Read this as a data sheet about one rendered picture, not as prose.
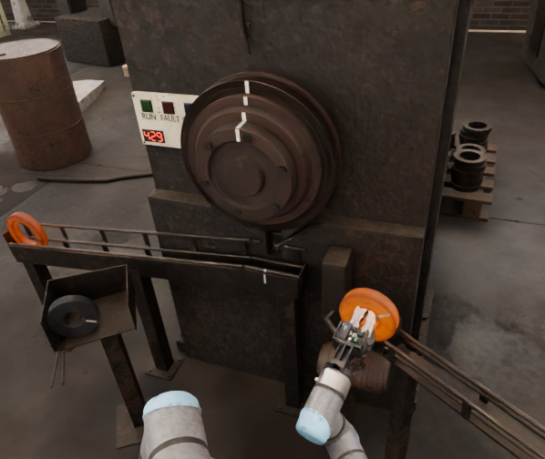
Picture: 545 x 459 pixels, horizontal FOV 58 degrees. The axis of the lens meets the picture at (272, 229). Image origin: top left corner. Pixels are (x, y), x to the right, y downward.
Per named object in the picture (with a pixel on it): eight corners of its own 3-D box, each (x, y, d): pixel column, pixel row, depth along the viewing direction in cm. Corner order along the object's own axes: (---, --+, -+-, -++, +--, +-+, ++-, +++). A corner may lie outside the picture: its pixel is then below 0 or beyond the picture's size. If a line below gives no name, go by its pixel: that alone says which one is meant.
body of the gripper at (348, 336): (371, 327, 115) (351, 372, 109) (372, 344, 121) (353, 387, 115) (341, 316, 118) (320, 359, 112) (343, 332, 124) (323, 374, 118)
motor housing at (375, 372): (326, 424, 193) (326, 331, 162) (382, 441, 186) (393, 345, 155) (317, 454, 183) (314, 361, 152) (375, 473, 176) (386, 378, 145)
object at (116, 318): (104, 409, 206) (47, 280, 164) (166, 392, 210) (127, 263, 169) (102, 453, 189) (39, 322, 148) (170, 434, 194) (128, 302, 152)
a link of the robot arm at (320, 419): (303, 440, 112) (286, 423, 107) (323, 397, 117) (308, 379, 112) (332, 452, 106) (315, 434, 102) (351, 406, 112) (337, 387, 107)
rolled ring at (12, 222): (19, 210, 194) (25, 206, 197) (-2, 221, 205) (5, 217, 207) (50, 247, 200) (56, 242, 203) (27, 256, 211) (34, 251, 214)
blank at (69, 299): (44, 328, 158) (43, 335, 155) (51, 291, 151) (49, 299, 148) (95, 331, 164) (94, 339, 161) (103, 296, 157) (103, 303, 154)
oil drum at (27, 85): (53, 137, 445) (17, 35, 394) (107, 143, 426) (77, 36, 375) (3, 168, 401) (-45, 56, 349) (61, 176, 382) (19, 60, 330)
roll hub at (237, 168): (210, 204, 148) (196, 117, 132) (299, 218, 139) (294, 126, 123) (202, 214, 144) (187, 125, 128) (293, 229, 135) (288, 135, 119)
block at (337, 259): (329, 296, 172) (330, 241, 158) (352, 300, 169) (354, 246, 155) (321, 317, 164) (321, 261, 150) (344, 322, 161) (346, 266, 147)
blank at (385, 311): (362, 337, 135) (357, 345, 133) (333, 293, 132) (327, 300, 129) (411, 329, 124) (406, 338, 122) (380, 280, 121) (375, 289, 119)
